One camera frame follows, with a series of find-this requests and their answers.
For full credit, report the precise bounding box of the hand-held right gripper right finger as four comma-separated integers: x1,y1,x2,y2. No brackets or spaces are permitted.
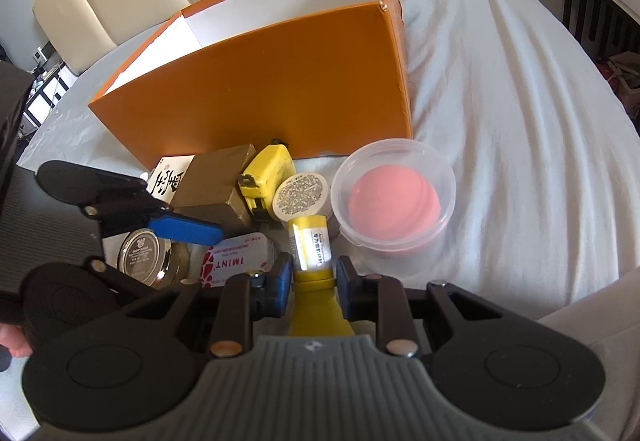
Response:
336,255,506,358

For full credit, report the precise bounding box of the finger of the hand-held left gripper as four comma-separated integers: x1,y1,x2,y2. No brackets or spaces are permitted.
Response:
80,166,224,247
87,257,201,303

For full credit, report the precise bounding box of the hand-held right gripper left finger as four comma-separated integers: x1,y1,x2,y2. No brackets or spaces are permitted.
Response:
125,253,293,358

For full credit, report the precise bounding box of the round silver tin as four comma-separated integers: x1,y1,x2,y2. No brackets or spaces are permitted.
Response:
116,228,191,289

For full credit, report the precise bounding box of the yellow bottle with white label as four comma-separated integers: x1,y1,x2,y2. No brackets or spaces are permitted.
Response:
287,215,356,337

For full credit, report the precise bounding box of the gold cardboard box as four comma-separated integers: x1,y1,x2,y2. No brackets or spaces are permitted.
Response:
170,144,258,234

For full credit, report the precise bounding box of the white box with black calligraphy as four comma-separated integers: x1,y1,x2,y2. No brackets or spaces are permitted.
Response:
141,154,197,202

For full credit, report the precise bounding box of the clear round plastic container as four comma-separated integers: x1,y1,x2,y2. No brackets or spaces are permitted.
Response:
331,138,457,274

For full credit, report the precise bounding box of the orange cardboard box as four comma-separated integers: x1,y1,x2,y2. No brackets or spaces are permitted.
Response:
87,0,414,172

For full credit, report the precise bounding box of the person's left hand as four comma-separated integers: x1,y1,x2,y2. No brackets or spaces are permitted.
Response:
0,323,33,359

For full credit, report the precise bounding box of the white and pink mint tin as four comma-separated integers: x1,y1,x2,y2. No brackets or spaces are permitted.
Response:
200,232,281,289

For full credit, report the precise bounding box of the white round labelled jar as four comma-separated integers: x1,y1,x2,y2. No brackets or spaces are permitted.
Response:
271,173,333,224

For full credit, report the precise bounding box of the pink round sponge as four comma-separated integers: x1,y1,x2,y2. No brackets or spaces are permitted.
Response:
347,168,443,252

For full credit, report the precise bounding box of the yellow tape measure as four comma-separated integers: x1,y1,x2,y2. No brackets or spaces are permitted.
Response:
237,138,296,222

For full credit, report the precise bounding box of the white storage shelf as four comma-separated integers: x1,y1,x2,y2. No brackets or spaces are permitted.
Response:
20,46,76,132

